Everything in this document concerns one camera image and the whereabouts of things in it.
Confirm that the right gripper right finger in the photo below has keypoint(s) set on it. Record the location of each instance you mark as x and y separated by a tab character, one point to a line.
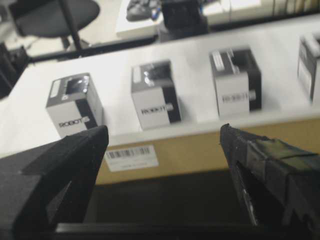
277	184

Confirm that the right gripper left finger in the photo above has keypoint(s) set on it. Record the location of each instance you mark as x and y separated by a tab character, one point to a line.
50	184

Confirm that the black dynamixel box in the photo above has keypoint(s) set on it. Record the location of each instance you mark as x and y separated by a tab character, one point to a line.
308	68
73	104
237	81
154	95

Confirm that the white base board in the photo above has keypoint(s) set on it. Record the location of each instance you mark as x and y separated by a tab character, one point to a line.
193	145

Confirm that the black base board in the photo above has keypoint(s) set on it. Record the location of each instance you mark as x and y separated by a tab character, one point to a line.
195	198

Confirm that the white barcode label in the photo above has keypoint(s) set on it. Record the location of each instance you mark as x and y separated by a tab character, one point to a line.
132	158

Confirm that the black office chair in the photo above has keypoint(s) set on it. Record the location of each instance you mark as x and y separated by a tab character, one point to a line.
45	18

